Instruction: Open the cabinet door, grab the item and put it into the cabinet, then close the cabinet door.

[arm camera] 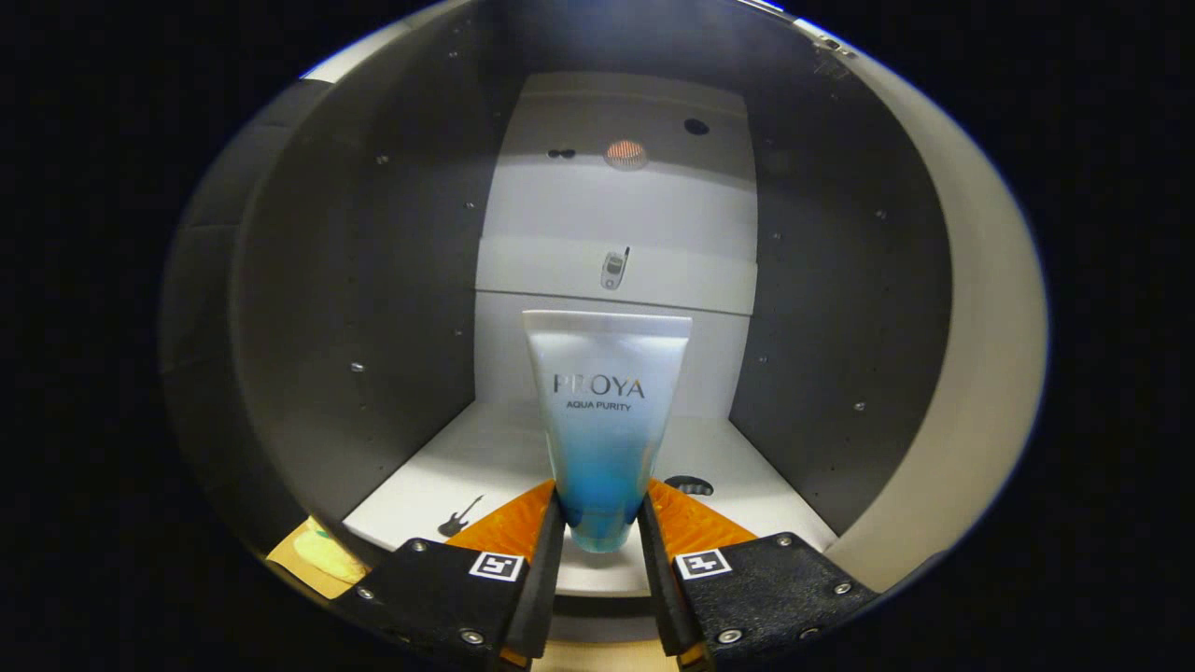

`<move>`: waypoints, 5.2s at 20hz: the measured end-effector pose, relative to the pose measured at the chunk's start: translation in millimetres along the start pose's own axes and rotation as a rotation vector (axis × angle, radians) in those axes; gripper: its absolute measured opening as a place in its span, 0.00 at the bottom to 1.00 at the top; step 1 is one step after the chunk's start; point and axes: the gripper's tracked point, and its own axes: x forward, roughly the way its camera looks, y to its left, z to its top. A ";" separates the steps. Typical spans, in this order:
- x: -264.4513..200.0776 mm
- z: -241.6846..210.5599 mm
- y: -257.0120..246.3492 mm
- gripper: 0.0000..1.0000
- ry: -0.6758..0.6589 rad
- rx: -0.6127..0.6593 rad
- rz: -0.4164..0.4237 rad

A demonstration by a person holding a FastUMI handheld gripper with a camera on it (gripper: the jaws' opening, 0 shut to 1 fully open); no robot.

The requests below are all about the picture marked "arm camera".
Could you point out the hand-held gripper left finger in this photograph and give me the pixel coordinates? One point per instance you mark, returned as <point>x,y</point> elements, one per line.
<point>541,597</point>

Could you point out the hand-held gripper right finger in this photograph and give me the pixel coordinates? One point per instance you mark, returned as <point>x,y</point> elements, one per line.
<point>661,597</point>

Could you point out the white blue cosmetic tube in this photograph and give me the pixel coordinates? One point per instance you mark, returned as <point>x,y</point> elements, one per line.
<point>607,420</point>

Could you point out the yellow plush toy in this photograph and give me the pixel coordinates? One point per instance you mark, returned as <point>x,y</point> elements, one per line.
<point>327,552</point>

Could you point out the grey cabinet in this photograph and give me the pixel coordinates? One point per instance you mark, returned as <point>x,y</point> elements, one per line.
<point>373,327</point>

